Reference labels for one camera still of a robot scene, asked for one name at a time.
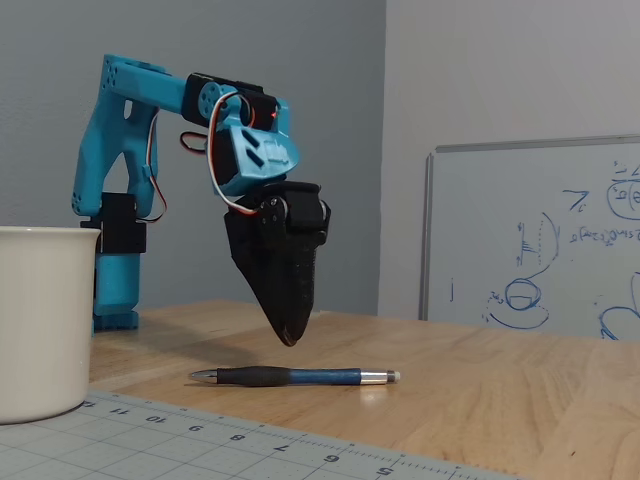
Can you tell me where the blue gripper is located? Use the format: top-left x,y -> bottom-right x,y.
213,124 -> 333,347

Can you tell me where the blue and black pen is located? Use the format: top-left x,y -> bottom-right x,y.
189,366 -> 404,389

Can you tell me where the grey cutting mat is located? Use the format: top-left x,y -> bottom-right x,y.
0,389 -> 522,480

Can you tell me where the cream ceramic mug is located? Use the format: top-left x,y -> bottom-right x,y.
0,225 -> 98,427

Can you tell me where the whiteboard with blue drawings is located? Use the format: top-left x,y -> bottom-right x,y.
418,133 -> 640,342

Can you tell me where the white red gripper servo cable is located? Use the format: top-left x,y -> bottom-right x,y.
203,89 -> 262,217

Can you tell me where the red black arm servo cable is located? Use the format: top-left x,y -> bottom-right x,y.
133,107 -> 169,225

